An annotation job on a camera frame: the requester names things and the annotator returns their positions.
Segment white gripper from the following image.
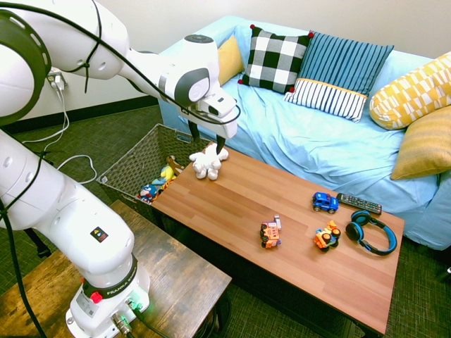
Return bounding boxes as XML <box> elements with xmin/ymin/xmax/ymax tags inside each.
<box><xmin>185</xmin><ymin>87</ymin><xmax>239</xmax><ymax>156</ymax></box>

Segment white stuffed toy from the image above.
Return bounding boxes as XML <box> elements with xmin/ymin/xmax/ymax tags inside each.
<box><xmin>188</xmin><ymin>142</ymin><xmax>230</xmax><ymax>181</ymax></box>

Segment brown plush toy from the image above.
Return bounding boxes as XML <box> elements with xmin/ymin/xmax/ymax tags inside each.
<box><xmin>165</xmin><ymin>154</ymin><xmax>185</xmax><ymax>174</ymax></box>

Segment dark woven wicker basket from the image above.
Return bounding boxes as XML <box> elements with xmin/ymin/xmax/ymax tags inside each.
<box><xmin>97</xmin><ymin>123</ymin><xmax>216</xmax><ymax>226</ymax></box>

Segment Captain America plush toy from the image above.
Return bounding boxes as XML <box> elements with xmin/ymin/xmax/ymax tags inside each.
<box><xmin>137</xmin><ymin>183</ymin><xmax>159</xmax><ymax>204</ymax></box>

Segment orange toy fire truck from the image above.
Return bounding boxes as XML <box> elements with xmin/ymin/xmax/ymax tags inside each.
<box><xmin>259</xmin><ymin>214</ymin><xmax>283</xmax><ymax>250</ymax></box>

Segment blue toy car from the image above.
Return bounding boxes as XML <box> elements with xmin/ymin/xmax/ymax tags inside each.
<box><xmin>311</xmin><ymin>192</ymin><xmax>340</xmax><ymax>215</ymax></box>

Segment orange toy construction vehicle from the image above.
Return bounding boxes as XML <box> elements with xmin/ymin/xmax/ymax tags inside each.
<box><xmin>313</xmin><ymin>220</ymin><xmax>342</xmax><ymax>253</ymax></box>

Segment reddish wooden coffee table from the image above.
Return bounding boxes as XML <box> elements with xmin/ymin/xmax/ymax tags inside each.
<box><xmin>151</xmin><ymin>147</ymin><xmax>406</xmax><ymax>338</ymax></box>

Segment plain yellow cushion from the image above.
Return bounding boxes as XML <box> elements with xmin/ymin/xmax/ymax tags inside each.
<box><xmin>216</xmin><ymin>35</ymin><xmax>246</xmax><ymax>87</ymax></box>

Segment black white checked cushion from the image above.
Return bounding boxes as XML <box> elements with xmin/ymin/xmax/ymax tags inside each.
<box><xmin>237</xmin><ymin>23</ymin><xmax>315</xmax><ymax>94</ymax></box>

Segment light blue covered sofa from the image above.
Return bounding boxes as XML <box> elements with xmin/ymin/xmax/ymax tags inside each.
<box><xmin>157</xmin><ymin>14</ymin><xmax>451</xmax><ymax>251</ymax></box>

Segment rustic dark wood stand table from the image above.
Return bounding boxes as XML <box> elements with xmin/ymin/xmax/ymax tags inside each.
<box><xmin>0</xmin><ymin>199</ymin><xmax>233</xmax><ymax>338</ymax></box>

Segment blue striped cushion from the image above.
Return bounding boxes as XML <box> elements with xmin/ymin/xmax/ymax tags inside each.
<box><xmin>283</xmin><ymin>30</ymin><xmax>395</xmax><ymax>123</ymax></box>

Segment black remote control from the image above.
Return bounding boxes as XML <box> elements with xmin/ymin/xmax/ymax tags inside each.
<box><xmin>335</xmin><ymin>192</ymin><xmax>383</xmax><ymax>215</ymax></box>

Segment blue black headphones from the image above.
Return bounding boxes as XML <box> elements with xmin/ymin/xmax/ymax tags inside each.
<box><xmin>345</xmin><ymin>210</ymin><xmax>398</xmax><ymax>257</ymax></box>

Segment black tripod leg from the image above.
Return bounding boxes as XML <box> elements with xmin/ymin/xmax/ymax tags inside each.
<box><xmin>23</xmin><ymin>227</ymin><xmax>52</xmax><ymax>260</ymax></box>

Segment yellow white patterned bolster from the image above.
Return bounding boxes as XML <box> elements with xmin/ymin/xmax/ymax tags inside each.
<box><xmin>369</xmin><ymin>51</ymin><xmax>451</xmax><ymax>131</ymax></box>

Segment yellow fine-striped cushion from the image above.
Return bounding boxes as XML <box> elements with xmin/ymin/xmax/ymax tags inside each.
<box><xmin>390</xmin><ymin>105</ymin><xmax>451</xmax><ymax>181</ymax></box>

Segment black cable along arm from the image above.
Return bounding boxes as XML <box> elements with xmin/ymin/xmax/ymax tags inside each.
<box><xmin>0</xmin><ymin>1</ymin><xmax>242</xmax><ymax>338</ymax></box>

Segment white floor cable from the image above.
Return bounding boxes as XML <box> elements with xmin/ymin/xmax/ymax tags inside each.
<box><xmin>57</xmin><ymin>154</ymin><xmax>98</xmax><ymax>185</ymax></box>

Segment white charger cable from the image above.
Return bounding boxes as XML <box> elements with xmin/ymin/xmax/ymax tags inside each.
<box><xmin>21</xmin><ymin>77</ymin><xmax>70</xmax><ymax>144</ymax></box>

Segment wall power outlet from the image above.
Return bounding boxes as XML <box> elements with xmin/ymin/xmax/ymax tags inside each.
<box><xmin>47</xmin><ymin>70</ymin><xmax>68</xmax><ymax>89</ymax></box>

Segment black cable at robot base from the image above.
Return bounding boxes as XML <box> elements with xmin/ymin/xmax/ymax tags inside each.
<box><xmin>127</xmin><ymin>299</ymin><xmax>170</xmax><ymax>338</ymax></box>

